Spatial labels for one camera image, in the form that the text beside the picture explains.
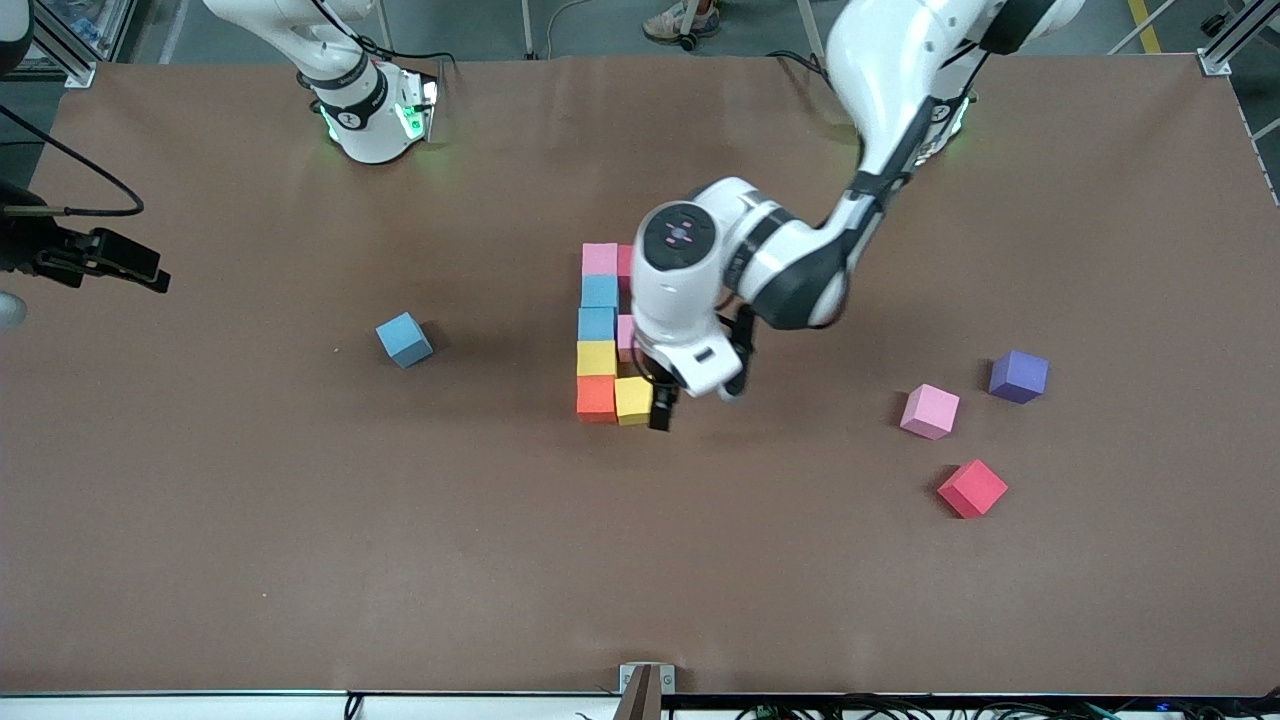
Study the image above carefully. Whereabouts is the aluminium frame profile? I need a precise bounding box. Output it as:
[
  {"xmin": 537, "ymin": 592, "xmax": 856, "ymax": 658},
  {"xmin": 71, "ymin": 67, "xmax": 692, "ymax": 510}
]
[
  {"xmin": 30, "ymin": 0, "xmax": 151, "ymax": 89},
  {"xmin": 1197, "ymin": 0, "xmax": 1280, "ymax": 78}
]

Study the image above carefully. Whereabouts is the black arm base cable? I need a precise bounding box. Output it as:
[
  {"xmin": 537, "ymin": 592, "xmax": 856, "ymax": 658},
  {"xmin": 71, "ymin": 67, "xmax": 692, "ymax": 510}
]
[
  {"xmin": 765, "ymin": 45, "xmax": 833, "ymax": 86},
  {"xmin": 315, "ymin": 0, "xmax": 461, "ymax": 71}
]

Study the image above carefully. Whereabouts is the beige sneaker shoe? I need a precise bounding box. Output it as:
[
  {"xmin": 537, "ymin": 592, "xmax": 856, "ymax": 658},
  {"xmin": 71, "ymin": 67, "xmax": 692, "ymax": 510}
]
[{"xmin": 643, "ymin": 0, "xmax": 721, "ymax": 44}]

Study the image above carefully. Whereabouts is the orange foam cube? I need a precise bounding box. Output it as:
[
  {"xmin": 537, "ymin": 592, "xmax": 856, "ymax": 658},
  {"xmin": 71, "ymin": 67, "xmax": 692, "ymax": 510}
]
[{"xmin": 577, "ymin": 375, "xmax": 617, "ymax": 424}]

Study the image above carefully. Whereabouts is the brown table cover mat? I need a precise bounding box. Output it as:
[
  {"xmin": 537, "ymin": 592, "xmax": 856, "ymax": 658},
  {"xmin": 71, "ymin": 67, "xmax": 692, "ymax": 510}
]
[{"xmin": 0, "ymin": 52, "xmax": 1280, "ymax": 698}]

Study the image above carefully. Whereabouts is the black left arm base cable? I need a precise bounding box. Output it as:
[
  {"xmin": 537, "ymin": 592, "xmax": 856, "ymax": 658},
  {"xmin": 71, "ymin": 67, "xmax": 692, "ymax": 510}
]
[{"xmin": 765, "ymin": 45, "xmax": 833, "ymax": 86}]

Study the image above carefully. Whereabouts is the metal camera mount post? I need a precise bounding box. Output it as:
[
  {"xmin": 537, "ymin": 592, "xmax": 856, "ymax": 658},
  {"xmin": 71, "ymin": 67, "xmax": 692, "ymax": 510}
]
[{"xmin": 612, "ymin": 663, "xmax": 677, "ymax": 720}]

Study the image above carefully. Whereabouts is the black right arm base cable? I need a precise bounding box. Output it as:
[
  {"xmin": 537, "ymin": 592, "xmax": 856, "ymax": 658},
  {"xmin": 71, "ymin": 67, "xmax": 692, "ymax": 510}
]
[{"xmin": 315, "ymin": 0, "xmax": 461, "ymax": 71}]

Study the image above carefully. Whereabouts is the purple foam cube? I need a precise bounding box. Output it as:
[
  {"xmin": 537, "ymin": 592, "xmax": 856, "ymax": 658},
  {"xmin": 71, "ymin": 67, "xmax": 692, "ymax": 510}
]
[{"xmin": 989, "ymin": 350, "xmax": 1050, "ymax": 405}]

